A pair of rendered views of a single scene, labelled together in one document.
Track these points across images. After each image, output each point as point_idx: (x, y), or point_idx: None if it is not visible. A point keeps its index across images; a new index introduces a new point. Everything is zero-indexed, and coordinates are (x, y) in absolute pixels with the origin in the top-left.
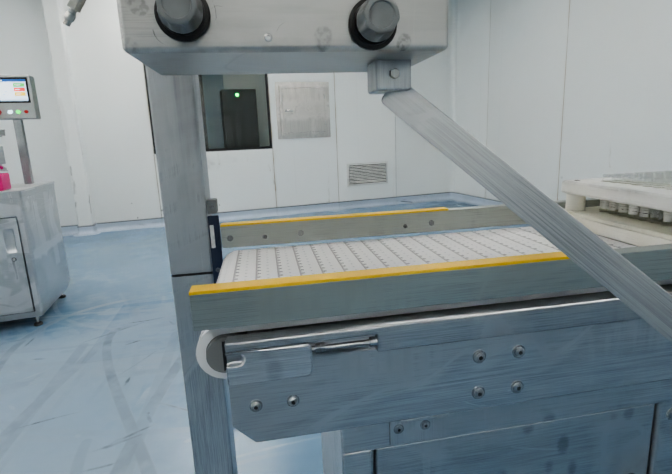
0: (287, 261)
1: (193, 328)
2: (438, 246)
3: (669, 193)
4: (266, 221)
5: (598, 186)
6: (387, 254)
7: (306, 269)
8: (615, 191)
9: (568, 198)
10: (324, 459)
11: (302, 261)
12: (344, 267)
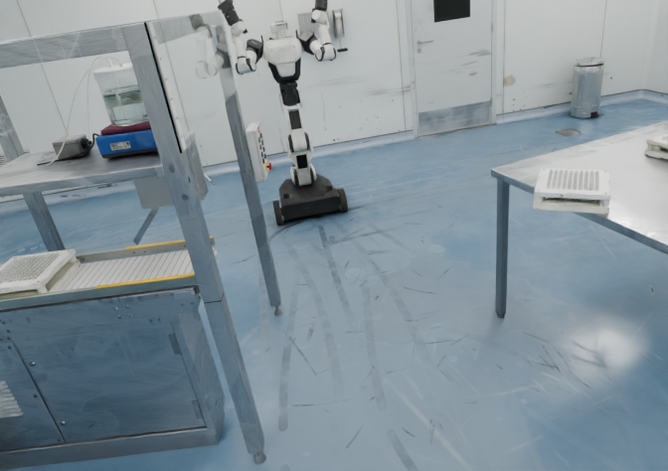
0: (181, 272)
1: (215, 242)
2: (122, 281)
3: (63, 257)
4: (178, 275)
5: (52, 271)
6: (145, 276)
7: (178, 267)
8: (57, 267)
9: (45, 287)
10: (192, 348)
11: (176, 272)
12: (166, 268)
